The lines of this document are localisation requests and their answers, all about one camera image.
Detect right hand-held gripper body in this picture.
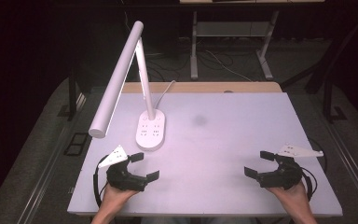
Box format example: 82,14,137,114
256,143,324,191

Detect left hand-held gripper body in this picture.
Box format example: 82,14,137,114
97,145,148,192

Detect person's left hand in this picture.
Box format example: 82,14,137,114
101,182,139,217

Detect person's right hand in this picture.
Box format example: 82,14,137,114
266,181,312,216

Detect white table cover sheet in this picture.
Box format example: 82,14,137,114
67,91,344,217

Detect white desk lamp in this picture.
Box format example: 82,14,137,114
88,20,166,152

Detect black metal stand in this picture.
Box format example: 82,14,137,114
57,69,79,122
281,12,358,124

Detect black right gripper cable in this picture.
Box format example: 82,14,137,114
299,137,328,202

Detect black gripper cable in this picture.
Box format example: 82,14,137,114
299,137,328,202
92,154,110,209

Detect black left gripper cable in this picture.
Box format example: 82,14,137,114
92,154,110,209

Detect black floor frame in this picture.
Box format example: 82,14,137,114
62,132,90,157

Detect white lamp cable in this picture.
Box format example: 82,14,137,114
154,79,177,110

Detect floor cables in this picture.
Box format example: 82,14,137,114
122,0,264,83

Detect grey metal desk frame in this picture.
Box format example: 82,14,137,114
189,9,280,81

